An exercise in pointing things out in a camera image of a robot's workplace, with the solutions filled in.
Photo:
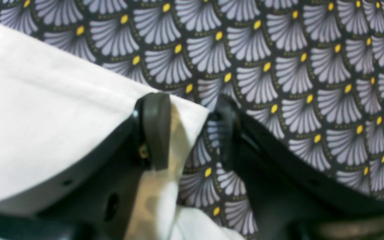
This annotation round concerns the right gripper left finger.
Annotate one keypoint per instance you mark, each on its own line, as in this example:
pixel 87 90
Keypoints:
pixel 93 199

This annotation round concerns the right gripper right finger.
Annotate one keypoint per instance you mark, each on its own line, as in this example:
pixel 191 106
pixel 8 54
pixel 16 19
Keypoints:
pixel 289 199

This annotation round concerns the white printed T-shirt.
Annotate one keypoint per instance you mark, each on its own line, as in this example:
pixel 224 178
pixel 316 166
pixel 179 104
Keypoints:
pixel 55 108

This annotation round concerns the patterned grey tablecloth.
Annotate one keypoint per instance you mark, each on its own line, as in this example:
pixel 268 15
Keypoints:
pixel 310 71

